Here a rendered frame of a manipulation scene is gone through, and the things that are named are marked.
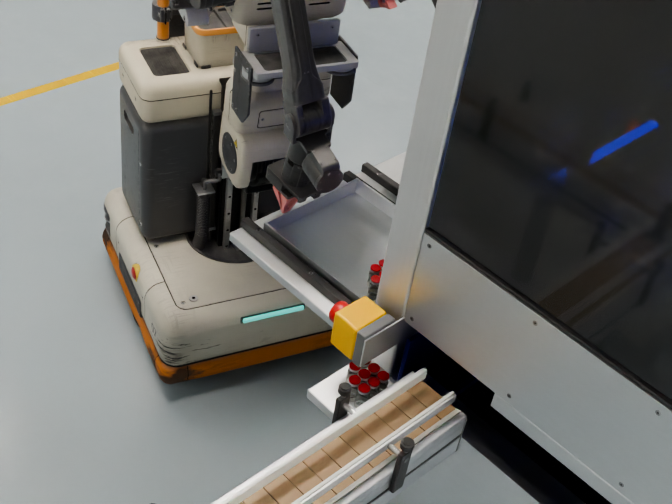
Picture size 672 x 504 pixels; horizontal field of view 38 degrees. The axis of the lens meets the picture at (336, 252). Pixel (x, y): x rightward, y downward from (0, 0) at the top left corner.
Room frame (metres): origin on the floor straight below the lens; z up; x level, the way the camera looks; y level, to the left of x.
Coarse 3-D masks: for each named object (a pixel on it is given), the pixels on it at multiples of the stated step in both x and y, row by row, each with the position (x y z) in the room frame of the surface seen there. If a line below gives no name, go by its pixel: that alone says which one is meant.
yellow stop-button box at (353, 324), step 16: (352, 304) 1.16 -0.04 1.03; (368, 304) 1.17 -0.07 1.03; (336, 320) 1.13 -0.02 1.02; (352, 320) 1.13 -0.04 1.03; (368, 320) 1.13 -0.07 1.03; (384, 320) 1.14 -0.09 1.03; (336, 336) 1.13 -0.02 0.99; (352, 336) 1.11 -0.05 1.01; (368, 336) 1.10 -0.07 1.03; (352, 352) 1.11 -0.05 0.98
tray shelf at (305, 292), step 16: (400, 160) 1.82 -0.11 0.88; (368, 176) 1.74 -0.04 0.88; (400, 176) 1.76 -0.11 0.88; (240, 240) 1.46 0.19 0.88; (256, 240) 1.47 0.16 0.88; (256, 256) 1.42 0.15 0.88; (272, 256) 1.43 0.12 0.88; (272, 272) 1.39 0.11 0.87; (288, 272) 1.39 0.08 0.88; (288, 288) 1.36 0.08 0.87; (304, 288) 1.35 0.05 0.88; (320, 304) 1.31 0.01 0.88
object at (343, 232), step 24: (336, 192) 1.63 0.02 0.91; (360, 192) 1.67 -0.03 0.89; (288, 216) 1.53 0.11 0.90; (312, 216) 1.57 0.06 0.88; (336, 216) 1.58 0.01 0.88; (360, 216) 1.59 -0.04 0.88; (384, 216) 1.61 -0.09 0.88; (288, 240) 1.44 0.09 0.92; (312, 240) 1.49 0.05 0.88; (336, 240) 1.50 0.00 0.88; (360, 240) 1.52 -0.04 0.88; (384, 240) 1.53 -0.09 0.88; (312, 264) 1.39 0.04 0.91; (336, 264) 1.43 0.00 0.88; (360, 264) 1.44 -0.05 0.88; (336, 288) 1.35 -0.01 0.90; (360, 288) 1.37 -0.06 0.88
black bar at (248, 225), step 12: (252, 228) 1.48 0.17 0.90; (264, 240) 1.45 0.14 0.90; (276, 240) 1.45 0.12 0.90; (276, 252) 1.43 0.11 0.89; (288, 252) 1.42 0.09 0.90; (288, 264) 1.40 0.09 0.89; (300, 264) 1.39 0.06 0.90; (312, 276) 1.36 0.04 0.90; (324, 288) 1.34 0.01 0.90; (336, 300) 1.32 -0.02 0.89; (348, 300) 1.31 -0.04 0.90
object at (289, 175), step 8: (280, 160) 1.55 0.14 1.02; (288, 160) 1.50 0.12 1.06; (272, 168) 1.53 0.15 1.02; (280, 168) 1.53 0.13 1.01; (288, 168) 1.49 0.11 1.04; (296, 168) 1.49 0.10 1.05; (280, 176) 1.51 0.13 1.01; (288, 176) 1.49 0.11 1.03; (296, 176) 1.49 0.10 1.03; (304, 176) 1.49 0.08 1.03; (288, 184) 1.49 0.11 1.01; (296, 184) 1.49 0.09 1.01; (304, 184) 1.50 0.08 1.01; (312, 184) 1.51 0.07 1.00; (296, 192) 1.48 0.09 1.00; (304, 192) 1.48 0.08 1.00; (312, 192) 1.49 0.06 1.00; (304, 200) 1.47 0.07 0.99
